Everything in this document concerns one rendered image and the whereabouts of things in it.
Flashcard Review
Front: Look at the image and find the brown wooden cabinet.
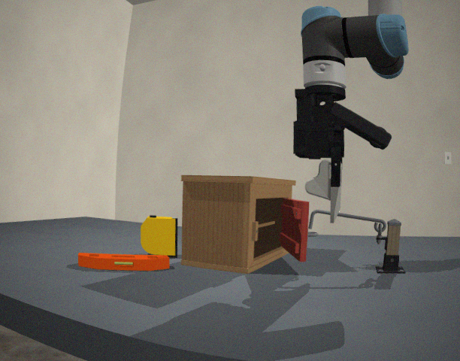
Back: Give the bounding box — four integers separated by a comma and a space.
181, 175, 318, 274

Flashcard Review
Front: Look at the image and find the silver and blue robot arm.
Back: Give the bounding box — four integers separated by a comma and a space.
301, 0, 409, 150

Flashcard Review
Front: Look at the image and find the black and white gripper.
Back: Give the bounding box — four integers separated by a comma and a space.
293, 85, 346, 223

